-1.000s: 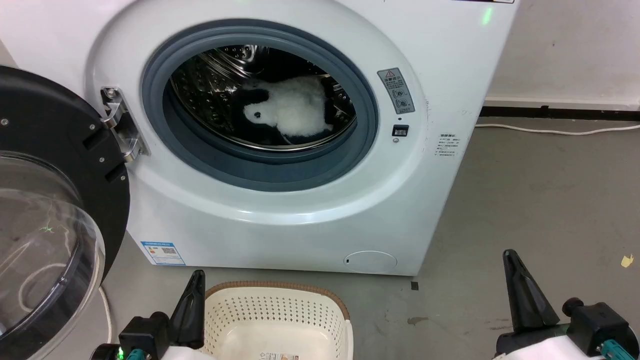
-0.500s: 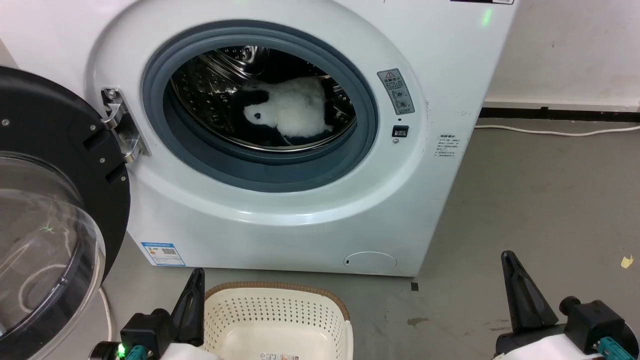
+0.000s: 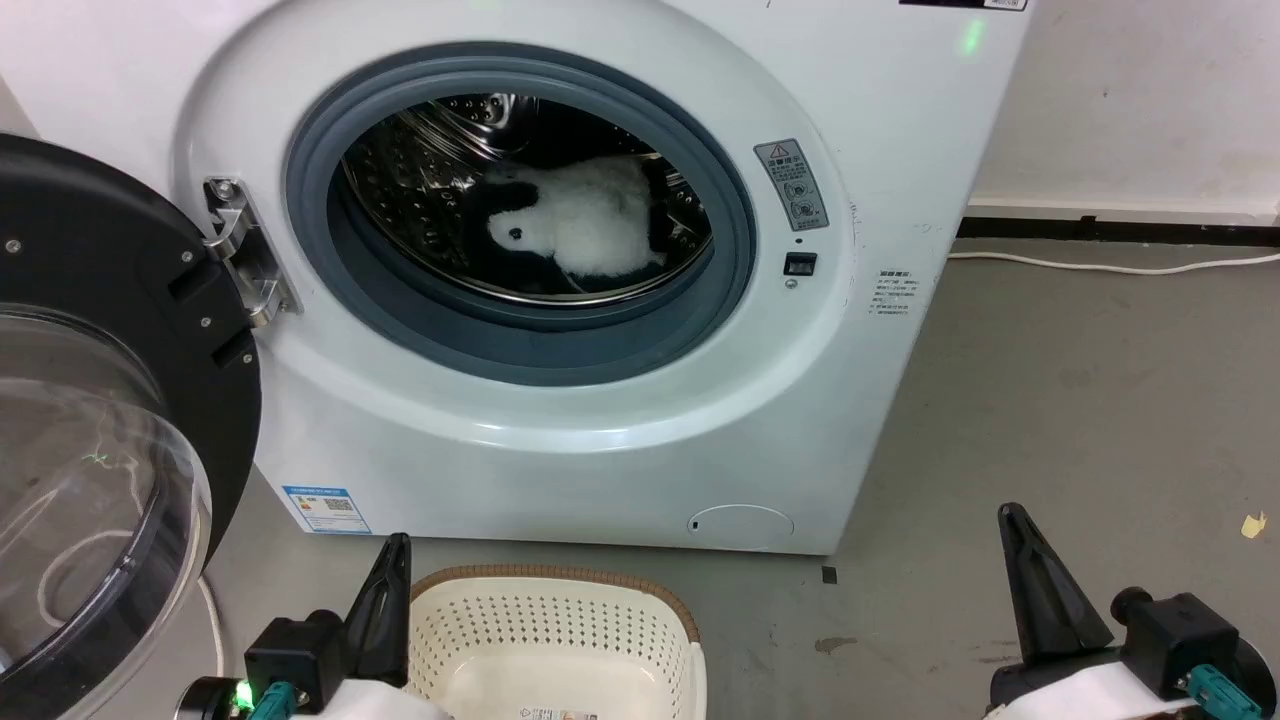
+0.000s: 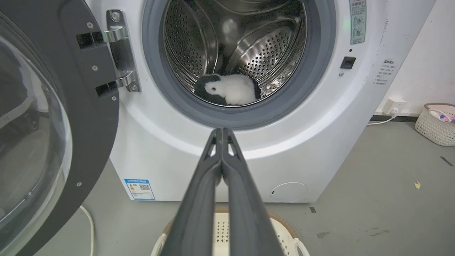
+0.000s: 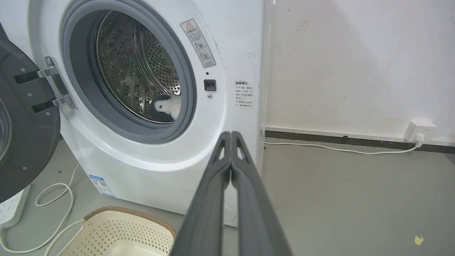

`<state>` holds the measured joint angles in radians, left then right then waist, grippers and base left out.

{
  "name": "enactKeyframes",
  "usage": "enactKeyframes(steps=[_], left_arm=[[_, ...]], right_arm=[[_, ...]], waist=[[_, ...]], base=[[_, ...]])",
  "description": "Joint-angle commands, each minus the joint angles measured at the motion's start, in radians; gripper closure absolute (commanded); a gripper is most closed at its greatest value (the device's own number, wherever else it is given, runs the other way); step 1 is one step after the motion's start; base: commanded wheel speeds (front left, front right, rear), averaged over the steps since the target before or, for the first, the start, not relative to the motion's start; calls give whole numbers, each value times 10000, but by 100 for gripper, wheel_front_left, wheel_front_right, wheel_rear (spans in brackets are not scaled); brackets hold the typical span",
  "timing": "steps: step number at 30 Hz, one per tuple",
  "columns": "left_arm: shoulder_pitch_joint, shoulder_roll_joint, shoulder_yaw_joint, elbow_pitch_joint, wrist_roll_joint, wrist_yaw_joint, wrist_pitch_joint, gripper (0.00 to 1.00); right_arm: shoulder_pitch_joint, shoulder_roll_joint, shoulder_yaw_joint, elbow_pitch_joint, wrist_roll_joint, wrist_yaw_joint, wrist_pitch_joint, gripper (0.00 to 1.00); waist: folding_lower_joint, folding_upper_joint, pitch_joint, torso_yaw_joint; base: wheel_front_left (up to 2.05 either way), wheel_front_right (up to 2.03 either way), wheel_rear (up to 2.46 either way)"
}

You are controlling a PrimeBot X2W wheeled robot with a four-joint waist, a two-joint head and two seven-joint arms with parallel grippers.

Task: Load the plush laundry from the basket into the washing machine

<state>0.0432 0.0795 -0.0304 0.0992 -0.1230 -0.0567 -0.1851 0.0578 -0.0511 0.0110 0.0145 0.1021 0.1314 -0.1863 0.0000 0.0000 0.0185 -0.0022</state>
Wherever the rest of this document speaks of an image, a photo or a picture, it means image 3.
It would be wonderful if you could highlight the silver door hinge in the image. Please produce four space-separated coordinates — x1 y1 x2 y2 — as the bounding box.
203 177 302 330

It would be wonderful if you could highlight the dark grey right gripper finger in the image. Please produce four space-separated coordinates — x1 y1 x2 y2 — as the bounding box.
997 502 1115 666

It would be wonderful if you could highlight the grey warning sticker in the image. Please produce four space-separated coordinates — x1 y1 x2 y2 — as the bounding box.
753 138 831 233

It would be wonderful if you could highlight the white front-load washing machine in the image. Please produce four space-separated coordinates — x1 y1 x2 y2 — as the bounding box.
0 0 1034 557

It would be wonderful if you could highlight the steel washer drum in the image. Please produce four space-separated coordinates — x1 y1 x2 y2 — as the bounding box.
342 92 714 305

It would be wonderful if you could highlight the cream perforated laundry basket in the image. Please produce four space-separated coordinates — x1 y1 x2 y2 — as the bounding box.
406 564 708 720

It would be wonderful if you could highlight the black round washer door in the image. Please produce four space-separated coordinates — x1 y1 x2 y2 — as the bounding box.
0 133 263 720

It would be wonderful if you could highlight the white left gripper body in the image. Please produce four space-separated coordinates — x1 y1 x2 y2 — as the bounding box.
296 680 453 720

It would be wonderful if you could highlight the blue energy label sticker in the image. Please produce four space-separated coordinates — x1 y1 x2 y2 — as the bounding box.
281 485 372 536

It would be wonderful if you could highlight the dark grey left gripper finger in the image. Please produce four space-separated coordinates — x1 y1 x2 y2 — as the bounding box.
344 533 413 689

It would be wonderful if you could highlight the thin white hose cable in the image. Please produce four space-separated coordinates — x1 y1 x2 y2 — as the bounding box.
196 573 227 681

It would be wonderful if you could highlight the white floor cable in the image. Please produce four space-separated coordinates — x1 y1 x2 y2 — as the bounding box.
947 250 1280 276

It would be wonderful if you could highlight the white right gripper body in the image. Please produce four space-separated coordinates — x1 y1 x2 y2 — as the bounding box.
984 648 1196 720

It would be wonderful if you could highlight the black wall baseboard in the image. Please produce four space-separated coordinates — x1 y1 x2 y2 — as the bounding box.
956 215 1280 247

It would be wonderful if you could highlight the round filter access cover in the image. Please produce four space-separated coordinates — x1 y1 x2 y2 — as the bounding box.
687 504 796 550

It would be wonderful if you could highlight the grey rubber door gasket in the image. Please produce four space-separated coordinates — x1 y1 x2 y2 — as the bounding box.
285 42 758 388

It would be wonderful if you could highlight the black white panda plush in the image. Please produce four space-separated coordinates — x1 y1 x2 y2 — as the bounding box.
464 153 679 295

